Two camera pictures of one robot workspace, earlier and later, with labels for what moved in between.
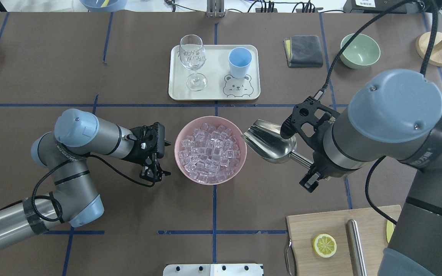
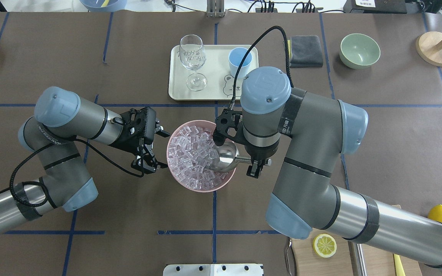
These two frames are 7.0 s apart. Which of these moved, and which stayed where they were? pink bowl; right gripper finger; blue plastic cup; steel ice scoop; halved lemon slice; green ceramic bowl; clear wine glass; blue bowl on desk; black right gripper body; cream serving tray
Moved: right gripper finger; pink bowl; steel ice scoop; black right gripper body
Stayed: halved lemon slice; blue bowl on desk; clear wine glass; green ceramic bowl; cream serving tray; blue plastic cup
